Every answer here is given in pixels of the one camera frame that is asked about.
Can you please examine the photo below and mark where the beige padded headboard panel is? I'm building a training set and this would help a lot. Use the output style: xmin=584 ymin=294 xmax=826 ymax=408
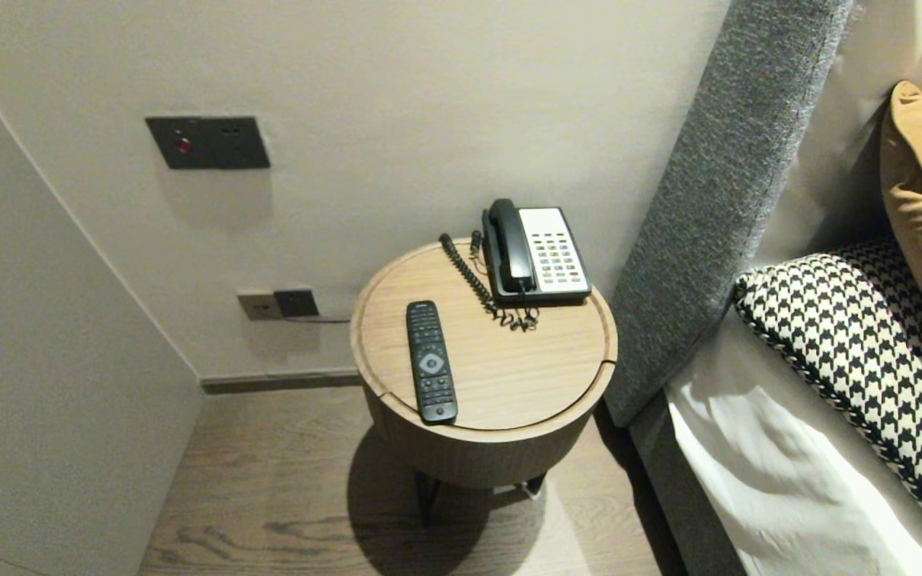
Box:
xmin=749 ymin=0 xmax=922 ymax=269

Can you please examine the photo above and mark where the black telephone handset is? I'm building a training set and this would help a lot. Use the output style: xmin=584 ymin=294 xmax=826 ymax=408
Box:
xmin=488 ymin=199 xmax=536 ymax=294

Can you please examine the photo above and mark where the dark wall switch panel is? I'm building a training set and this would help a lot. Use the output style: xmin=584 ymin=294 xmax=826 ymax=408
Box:
xmin=146 ymin=116 xmax=271 ymax=170

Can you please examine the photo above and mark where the black metal nightstand leg frame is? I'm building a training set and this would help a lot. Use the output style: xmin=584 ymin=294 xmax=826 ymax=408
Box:
xmin=415 ymin=472 xmax=547 ymax=525

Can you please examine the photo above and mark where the black white houndstooth pillow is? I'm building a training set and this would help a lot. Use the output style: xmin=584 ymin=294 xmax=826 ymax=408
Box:
xmin=732 ymin=234 xmax=922 ymax=553

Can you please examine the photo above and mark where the black and white telephone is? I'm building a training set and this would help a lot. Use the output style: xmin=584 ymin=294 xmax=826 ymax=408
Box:
xmin=482 ymin=206 xmax=593 ymax=305

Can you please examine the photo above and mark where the grey baseboard strip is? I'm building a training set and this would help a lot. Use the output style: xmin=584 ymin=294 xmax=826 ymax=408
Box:
xmin=201 ymin=367 xmax=363 ymax=394

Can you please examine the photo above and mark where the beige wall socket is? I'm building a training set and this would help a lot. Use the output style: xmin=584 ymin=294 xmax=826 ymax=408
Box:
xmin=237 ymin=291 xmax=283 ymax=322

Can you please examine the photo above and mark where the grey fabric headboard edge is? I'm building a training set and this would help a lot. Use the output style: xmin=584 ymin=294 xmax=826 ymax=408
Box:
xmin=605 ymin=0 xmax=856 ymax=428

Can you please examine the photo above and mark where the round wooden bedside table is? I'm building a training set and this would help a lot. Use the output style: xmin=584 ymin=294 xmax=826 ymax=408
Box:
xmin=365 ymin=360 xmax=619 ymax=490

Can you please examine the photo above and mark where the black tv remote control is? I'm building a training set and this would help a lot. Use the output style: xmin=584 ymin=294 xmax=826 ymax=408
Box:
xmin=406 ymin=300 xmax=459 ymax=425

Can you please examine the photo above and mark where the black coiled telephone cord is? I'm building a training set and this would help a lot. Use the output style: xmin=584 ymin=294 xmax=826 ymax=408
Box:
xmin=439 ymin=230 xmax=543 ymax=334

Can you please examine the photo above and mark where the round wooden nightstand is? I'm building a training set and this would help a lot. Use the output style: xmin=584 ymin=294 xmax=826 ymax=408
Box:
xmin=350 ymin=238 xmax=619 ymax=437

